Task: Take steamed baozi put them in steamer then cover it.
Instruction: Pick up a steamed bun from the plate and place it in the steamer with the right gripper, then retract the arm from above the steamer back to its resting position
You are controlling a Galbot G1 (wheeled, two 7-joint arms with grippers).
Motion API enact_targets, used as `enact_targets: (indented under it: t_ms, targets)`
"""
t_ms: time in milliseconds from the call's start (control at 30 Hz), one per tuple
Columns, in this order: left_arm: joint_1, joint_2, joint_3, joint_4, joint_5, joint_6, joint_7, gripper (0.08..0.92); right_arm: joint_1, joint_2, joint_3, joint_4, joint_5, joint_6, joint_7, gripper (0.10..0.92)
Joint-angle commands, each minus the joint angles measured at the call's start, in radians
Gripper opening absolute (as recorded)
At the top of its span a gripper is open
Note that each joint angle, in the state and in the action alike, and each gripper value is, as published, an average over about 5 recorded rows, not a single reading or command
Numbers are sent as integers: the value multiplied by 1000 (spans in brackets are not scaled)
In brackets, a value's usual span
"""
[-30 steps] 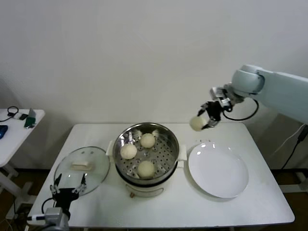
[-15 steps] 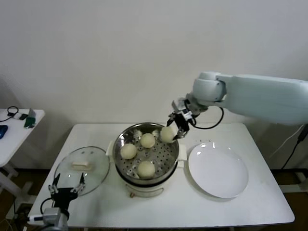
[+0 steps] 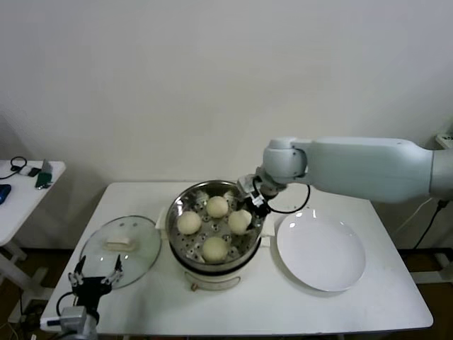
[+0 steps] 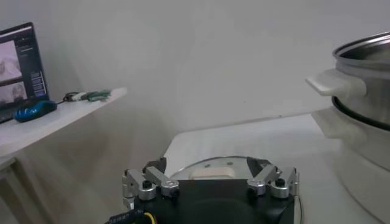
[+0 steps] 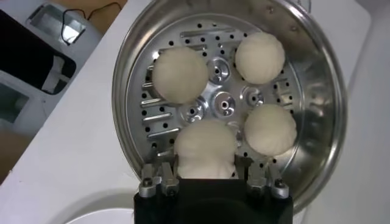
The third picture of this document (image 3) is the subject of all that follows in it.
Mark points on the white stand foot frame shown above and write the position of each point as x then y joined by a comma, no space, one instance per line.
435,277

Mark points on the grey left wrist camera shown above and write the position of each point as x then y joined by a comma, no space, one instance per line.
73,318

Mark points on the white steamed baozi bun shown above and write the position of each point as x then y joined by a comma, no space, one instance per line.
214,249
217,206
239,222
189,223

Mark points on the round glass pot lid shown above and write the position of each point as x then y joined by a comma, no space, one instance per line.
118,244

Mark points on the small white adapter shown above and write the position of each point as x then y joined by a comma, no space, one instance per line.
24,172

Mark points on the white side table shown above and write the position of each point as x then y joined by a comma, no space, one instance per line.
21,212

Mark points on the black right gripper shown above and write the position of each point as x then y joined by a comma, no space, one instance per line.
260,207

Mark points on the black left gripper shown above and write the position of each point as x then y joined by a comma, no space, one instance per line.
91,287

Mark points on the large white round plate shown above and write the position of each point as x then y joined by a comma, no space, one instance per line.
318,248

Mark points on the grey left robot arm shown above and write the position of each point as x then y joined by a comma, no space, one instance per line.
91,330

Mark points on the stainless steel steamer basket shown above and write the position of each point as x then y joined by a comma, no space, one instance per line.
184,248

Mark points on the blue object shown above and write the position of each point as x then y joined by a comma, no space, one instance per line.
4,194

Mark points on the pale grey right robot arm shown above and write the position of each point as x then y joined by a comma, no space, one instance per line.
354,166

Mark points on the small dark device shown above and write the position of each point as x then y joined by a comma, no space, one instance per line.
34,172

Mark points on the white shelf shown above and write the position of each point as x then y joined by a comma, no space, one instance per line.
445,139

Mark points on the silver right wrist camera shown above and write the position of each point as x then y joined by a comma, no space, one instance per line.
246,185

